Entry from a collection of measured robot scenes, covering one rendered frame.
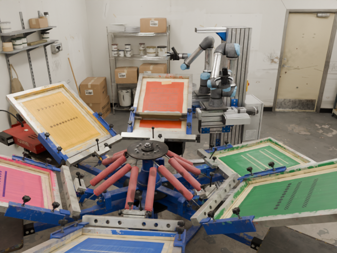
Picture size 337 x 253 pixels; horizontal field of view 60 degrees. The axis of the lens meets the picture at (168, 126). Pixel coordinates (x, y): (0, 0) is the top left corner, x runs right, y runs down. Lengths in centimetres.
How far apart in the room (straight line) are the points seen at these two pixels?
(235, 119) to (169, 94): 73
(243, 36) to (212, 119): 91
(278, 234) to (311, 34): 531
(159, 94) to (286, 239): 184
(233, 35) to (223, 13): 321
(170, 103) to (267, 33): 392
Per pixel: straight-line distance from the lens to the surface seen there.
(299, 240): 205
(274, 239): 200
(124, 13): 655
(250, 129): 351
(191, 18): 637
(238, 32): 321
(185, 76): 320
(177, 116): 278
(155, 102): 302
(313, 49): 692
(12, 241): 212
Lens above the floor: 228
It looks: 23 degrees down
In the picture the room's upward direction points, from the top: straight up
